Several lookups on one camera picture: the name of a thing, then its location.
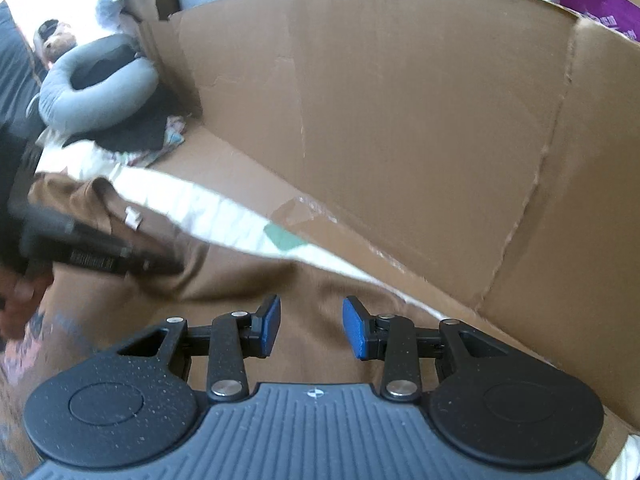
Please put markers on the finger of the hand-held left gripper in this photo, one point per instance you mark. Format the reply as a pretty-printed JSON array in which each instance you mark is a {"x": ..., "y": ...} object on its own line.
[{"x": 100, "y": 255}]

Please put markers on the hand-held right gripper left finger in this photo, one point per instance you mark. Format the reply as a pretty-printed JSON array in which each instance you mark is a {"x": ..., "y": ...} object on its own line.
[{"x": 271, "y": 325}]

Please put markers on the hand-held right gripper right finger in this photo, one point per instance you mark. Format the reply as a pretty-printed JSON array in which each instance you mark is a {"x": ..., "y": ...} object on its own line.
[{"x": 354, "y": 330}]

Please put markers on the brown printed t-shirt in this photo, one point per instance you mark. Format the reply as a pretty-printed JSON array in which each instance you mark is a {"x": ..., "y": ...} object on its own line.
[{"x": 225, "y": 280}]

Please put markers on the person's left hand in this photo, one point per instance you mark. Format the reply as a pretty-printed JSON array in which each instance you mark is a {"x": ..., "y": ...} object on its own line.
[{"x": 17, "y": 300}]

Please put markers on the grey neck pillow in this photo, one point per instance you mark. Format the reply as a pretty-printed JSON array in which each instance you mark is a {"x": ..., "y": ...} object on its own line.
[{"x": 55, "y": 95}]

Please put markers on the dark grey quilt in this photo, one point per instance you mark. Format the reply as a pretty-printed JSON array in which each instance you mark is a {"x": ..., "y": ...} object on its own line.
[{"x": 15, "y": 60}]

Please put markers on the white bear print blanket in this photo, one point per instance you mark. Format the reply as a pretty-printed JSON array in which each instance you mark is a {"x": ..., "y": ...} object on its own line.
[{"x": 200, "y": 205}]

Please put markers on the brown plush toy with cap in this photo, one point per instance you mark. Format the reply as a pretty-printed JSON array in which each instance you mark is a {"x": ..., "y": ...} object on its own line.
[{"x": 55, "y": 42}]

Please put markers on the black cloth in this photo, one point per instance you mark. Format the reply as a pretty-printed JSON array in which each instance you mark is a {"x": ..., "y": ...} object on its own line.
[{"x": 140, "y": 130}]

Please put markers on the brown cardboard box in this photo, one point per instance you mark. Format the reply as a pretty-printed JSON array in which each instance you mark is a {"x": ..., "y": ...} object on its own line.
[{"x": 400, "y": 135}]

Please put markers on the purple and white bag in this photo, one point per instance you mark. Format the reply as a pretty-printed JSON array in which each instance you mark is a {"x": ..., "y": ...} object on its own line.
[{"x": 595, "y": 2}]

